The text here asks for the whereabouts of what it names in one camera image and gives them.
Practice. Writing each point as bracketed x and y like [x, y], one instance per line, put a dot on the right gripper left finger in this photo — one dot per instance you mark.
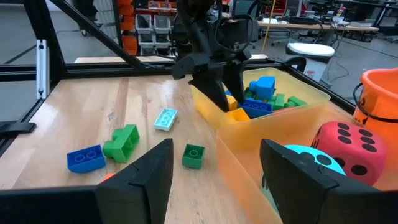
[140, 193]

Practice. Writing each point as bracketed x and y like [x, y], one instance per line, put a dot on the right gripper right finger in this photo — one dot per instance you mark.
[295, 186]

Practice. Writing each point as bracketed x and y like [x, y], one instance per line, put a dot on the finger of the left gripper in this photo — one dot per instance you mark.
[234, 79]
[211, 87]

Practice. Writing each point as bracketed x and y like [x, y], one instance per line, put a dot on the dark green toy brick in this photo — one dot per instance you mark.
[248, 94]

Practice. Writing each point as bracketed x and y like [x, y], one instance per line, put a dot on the yellow toy brick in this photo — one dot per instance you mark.
[232, 102]

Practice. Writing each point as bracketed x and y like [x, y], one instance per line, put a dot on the long red-orange toy brick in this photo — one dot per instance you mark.
[107, 178]

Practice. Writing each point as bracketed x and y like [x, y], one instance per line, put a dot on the orange toy brick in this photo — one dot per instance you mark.
[239, 115]

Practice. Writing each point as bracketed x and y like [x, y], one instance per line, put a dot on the teal foam die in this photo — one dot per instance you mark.
[335, 169]

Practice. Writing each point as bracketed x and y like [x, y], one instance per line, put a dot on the pale turquoise toy brick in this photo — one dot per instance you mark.
[165, 119]

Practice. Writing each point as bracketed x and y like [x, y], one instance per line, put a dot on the red foam die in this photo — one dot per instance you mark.
[348, 149]

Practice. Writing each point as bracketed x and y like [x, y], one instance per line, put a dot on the small green toy brick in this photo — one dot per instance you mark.
[193, 156]

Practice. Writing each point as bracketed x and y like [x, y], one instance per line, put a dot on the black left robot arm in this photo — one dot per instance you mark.
[192, 12]

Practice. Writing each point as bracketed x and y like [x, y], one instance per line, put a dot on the translucent yellow plastic tray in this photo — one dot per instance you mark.
[205, 109]

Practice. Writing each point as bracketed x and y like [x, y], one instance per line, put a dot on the grey storage bin rack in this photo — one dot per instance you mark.
[154, 31]

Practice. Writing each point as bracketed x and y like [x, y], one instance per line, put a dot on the translucent orange plastic tray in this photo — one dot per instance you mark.
[248, 146]

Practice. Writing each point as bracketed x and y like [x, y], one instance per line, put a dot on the translucent blue toy brick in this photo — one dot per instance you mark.
[85, 159]

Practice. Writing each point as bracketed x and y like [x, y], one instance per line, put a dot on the orange storage bin stack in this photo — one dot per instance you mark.
[129, 43]

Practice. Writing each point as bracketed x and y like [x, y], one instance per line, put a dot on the white pedal trash bin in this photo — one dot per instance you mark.
[311, 49]

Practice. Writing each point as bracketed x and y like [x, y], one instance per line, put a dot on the wooden workbench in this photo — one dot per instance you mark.
[311, 26]

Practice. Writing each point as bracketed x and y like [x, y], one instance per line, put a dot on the orange plastic bucket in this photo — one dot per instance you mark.
[382, 93]

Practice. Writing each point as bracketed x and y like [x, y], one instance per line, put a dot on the grey aluminium mounting plate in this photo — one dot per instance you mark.
[42, 68]

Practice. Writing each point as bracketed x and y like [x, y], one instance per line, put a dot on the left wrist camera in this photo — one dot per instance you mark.
[233, 32]

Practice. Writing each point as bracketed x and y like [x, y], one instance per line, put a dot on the black aluminium table frame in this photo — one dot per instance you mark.
[93, 71]

